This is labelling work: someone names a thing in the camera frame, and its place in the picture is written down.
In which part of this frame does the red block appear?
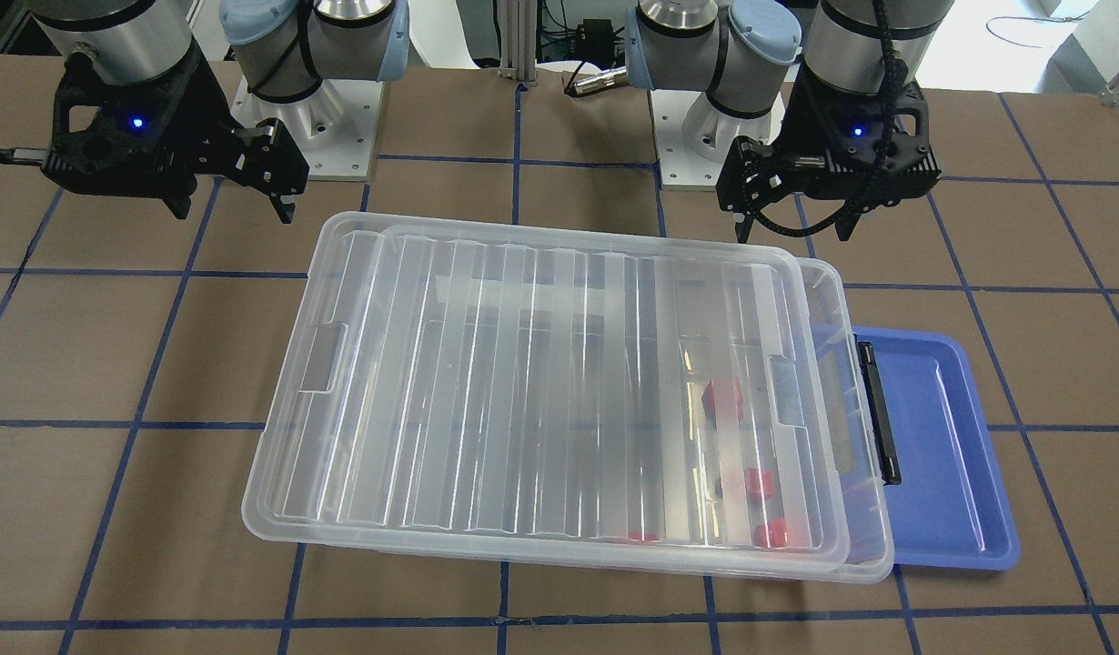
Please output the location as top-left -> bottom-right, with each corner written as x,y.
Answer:
700,378 -> 747,425
713,468 -> 777,505
752,518 -> 790,549

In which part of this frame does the aluminium frame post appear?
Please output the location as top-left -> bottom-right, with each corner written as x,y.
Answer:
496,0 -> 542,87

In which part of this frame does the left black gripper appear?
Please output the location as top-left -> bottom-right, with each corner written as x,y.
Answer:
716,79 -> 941,242

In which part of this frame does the black box latch handle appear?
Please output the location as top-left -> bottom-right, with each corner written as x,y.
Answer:
855,338 -> 903,486

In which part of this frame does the blue plastic tray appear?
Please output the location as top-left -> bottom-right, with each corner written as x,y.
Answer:
854,327 -> 1021,571

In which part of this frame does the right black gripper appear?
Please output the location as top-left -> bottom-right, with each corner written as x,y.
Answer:
41,45 -> 309,224

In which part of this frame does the clear plastic box lid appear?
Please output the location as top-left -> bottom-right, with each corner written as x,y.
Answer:
242,212 -> 852,580

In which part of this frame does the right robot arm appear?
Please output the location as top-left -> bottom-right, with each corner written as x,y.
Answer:
12,1 -> 410,224

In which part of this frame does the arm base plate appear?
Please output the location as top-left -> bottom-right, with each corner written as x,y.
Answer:
231,78 -> 386,183
649,86 -> 803,191

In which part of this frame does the clear plastic storage box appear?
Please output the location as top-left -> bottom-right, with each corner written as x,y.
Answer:
345,223 -> 895,584

